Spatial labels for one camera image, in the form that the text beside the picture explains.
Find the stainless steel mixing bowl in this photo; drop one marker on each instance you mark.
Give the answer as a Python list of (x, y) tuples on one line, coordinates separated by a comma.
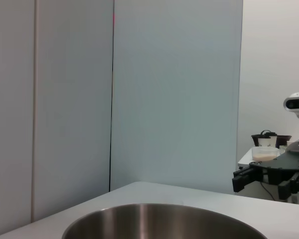
[(164, 224)]

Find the dark brown rectangular container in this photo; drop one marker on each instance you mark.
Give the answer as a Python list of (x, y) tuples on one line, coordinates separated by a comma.
[(282, 140)]

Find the white side table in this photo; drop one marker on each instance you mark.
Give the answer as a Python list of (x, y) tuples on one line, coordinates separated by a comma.
[(245, 159)]

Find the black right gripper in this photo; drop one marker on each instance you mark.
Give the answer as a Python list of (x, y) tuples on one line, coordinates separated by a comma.
[(286, 166)]

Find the white paper cup black lid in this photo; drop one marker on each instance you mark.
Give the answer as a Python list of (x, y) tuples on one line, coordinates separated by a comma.
[(264, 142)]

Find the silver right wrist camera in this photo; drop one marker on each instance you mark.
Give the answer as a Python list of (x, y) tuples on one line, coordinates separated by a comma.
[(297, 104)]

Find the small glass jar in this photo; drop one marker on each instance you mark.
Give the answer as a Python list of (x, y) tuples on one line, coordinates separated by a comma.
[(282, 149)]

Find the clear plastic tub of rice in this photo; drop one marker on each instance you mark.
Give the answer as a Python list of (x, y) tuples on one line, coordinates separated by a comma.
[(264, 154)]

